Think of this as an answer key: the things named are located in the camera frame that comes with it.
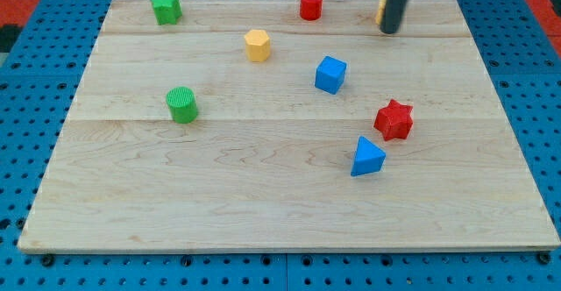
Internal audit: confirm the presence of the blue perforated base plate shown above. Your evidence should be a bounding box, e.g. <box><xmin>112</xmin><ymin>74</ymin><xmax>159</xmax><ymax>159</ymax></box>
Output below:
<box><xmin>1</xmin><ymin>0</ymin><xmax>560</xmax><ymax>290</ymax></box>

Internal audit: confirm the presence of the red star block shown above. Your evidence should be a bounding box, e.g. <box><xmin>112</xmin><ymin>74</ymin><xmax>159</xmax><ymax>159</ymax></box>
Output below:
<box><xmin>373</xmin><ymin>99</ymin><xmax>414</xmax><ymax>141</ymax></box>

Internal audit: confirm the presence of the light wooden board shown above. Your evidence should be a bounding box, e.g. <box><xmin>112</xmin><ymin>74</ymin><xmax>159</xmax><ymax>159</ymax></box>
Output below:
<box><xmin>18</xmin><ymin>0</ymin><xmax>560</xmax><ymax>254</ymax></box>

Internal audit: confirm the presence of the yellow block behind stick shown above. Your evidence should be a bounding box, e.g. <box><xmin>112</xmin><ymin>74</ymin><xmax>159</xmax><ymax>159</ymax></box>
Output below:
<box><xmin>375</xmin><ymin>0</ymin><xmax>387</xmax><ymax>25</ymax></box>

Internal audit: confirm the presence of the blue triangle block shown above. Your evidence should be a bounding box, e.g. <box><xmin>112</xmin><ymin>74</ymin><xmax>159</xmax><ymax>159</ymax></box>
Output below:
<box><xmin>351</xmin><ymin>136</ymin><xmax>387</xmax><ymax>176</ymax></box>

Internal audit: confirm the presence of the green star block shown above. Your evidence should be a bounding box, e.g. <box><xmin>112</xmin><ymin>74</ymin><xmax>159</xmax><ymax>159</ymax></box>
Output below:
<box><xmin>150</xmin><ymin>0</ymin><xmax>182</xmax><ymax>25</ymax></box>

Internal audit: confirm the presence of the black cylindrical robot arm stick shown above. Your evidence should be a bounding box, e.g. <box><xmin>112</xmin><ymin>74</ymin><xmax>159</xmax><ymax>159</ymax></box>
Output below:
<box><xmin>380</xmin><ymin>0</ymin><xmax>408</xmax><ymax>34</ymax></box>

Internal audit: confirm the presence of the red cylinder block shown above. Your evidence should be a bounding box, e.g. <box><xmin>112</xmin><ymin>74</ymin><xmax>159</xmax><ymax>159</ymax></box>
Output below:
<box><xmin>300</xmin><ymin>0</ymin><xmax>323</xmax><ymax>21</ymax></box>

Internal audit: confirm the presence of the yellow hexagon block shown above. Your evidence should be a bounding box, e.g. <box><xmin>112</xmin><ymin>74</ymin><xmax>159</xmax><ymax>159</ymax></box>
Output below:
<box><xmin>244</xmin><ymin>29</ymin><xmax>271</xmax><ymax>62</ymax></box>

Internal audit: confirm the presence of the green cylinder block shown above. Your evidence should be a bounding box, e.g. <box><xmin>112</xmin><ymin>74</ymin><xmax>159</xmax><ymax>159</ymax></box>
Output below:
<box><xmin>166</xmin><ymin>87</ymin><xmax>198</xmax><ymax>124</ymax></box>

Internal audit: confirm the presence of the blue cube block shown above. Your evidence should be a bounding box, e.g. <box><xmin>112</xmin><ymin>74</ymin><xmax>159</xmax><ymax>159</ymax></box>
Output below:
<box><xmin>314</xmin><ymin>56</ymin><xmax>347</xmax><ymax>95</ymax></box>

